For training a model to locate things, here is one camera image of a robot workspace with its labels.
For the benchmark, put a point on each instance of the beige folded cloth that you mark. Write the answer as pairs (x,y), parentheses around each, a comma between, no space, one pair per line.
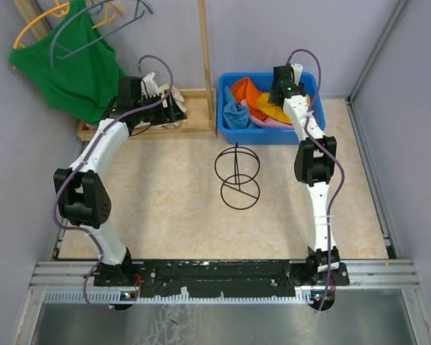
(179,99)

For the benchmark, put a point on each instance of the orange bucket hat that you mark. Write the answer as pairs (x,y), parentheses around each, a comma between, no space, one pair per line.
(245,90)

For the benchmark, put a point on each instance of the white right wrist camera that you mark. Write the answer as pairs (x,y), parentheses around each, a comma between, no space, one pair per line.
(297,70)

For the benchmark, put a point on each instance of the pink bucket hat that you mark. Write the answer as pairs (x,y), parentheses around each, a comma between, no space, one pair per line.
(264,122)

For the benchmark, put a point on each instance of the wooden clothes rack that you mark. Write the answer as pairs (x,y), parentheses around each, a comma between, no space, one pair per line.
(199,101)

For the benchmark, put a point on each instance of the black wire hat stand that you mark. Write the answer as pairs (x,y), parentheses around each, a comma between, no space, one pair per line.
(237,180)

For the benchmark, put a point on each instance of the green tank top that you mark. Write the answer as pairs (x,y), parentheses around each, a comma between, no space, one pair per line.
(82,84)

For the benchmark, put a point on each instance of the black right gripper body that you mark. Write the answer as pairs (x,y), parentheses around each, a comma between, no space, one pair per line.
(271,97)

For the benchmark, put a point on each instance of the orange clothes hanger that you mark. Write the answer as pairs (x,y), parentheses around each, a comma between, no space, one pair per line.
(40,22)

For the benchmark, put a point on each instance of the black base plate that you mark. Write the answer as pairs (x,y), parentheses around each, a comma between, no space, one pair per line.
(169,278)

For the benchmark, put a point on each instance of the yellow bucket hat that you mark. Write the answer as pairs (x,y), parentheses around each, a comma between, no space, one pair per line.
(271,110)

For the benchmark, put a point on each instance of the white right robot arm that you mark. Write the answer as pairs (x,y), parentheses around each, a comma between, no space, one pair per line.
(314,165)

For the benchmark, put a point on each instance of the aluminium frame rail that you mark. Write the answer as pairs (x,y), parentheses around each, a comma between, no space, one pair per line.
(73,281)

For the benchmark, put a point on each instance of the blue plastic bin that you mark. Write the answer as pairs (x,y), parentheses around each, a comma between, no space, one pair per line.
(237,133)

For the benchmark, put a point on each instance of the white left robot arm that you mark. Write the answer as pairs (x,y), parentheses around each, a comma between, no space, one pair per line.
(82,198)

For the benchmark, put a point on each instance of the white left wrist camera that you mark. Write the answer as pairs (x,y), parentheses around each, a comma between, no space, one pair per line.
(149,85)

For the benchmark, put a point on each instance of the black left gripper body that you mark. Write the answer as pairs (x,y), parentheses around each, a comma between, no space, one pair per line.
(158,113)

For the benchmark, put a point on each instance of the pink cloth on rack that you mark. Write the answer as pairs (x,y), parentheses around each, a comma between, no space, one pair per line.
(90,127)

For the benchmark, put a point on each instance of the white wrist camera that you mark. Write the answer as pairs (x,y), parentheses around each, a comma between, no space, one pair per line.
(149,85)
(297,70)

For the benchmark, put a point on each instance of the light blue bucket hat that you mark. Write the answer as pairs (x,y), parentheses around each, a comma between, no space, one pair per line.
(236,114)

